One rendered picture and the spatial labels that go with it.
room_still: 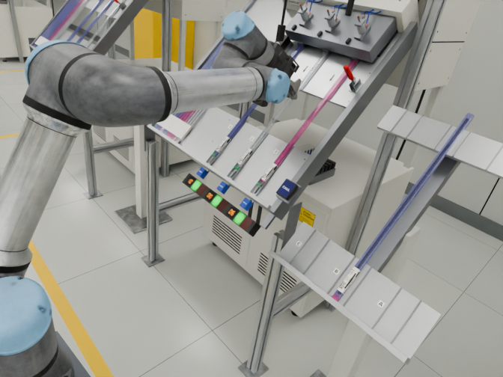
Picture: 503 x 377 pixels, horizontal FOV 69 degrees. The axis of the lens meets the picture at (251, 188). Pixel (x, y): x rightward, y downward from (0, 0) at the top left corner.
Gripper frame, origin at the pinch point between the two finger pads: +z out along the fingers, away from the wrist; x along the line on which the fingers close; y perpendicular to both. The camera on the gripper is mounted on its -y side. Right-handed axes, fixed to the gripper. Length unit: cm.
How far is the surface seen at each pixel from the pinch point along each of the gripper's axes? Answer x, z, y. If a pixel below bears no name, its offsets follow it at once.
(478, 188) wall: -32, 181, 41
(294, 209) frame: -25.4, -5.1, -29.5
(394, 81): -13.4, 30.0, 27.8
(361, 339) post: -53, 15, -50
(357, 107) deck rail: -21.0, 2.5, 5.4
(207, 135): 20.1, -3.4, -24.3
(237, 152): 4.4, -3.4, -23.9
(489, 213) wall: -45, 189, 31
